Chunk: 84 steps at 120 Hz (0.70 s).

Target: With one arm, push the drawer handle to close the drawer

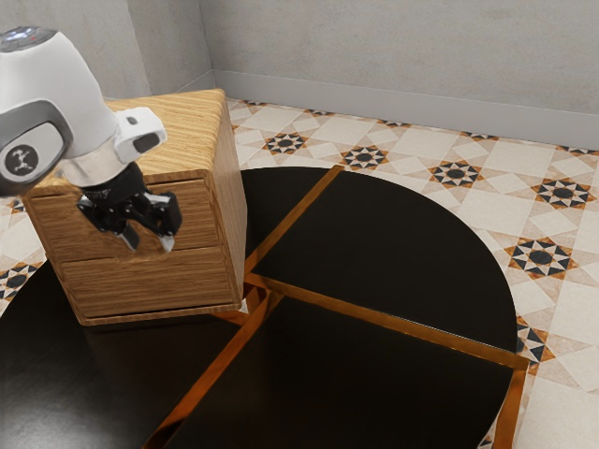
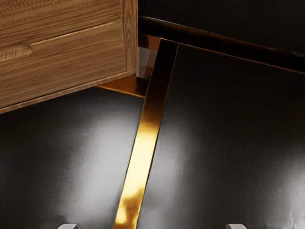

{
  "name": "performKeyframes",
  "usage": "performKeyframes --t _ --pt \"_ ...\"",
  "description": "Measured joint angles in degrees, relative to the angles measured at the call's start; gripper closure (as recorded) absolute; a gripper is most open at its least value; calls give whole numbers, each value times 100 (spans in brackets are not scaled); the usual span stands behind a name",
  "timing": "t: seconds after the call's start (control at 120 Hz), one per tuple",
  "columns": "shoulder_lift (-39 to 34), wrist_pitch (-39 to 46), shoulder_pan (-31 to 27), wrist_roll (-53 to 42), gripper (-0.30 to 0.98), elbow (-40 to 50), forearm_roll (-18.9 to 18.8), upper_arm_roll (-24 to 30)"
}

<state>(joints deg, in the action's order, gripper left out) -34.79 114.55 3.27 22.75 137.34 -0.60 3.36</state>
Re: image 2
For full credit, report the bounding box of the wooden drawer cabinet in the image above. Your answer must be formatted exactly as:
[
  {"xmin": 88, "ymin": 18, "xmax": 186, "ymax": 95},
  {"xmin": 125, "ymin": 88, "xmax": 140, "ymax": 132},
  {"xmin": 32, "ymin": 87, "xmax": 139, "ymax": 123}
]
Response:
[{"xmin": 0, "ymin": 0, "xmax": 139, "ymax": 115}]

